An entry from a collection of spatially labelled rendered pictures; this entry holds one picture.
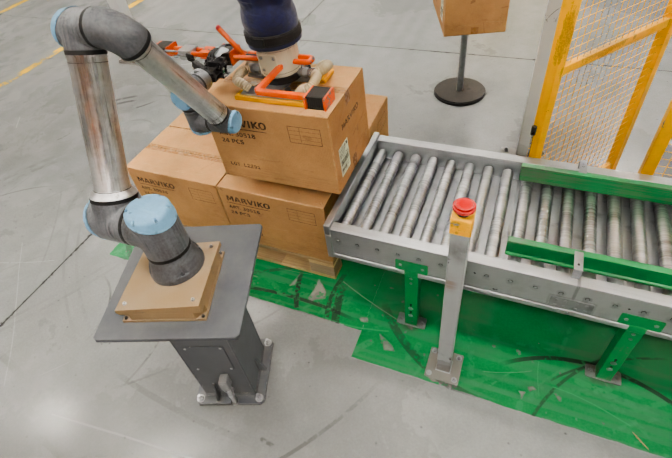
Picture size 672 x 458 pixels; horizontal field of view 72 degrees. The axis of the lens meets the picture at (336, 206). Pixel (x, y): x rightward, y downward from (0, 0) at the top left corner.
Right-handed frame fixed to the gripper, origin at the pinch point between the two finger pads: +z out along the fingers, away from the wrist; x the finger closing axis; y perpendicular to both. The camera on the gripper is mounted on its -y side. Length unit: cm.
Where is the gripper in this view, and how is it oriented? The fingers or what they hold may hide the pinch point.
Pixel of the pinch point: (224, 53)
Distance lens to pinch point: 215.3
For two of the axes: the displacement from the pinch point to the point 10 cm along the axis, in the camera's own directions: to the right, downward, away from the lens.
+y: 9.2, 1.9, -3.3
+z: 3.7, -6.8, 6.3
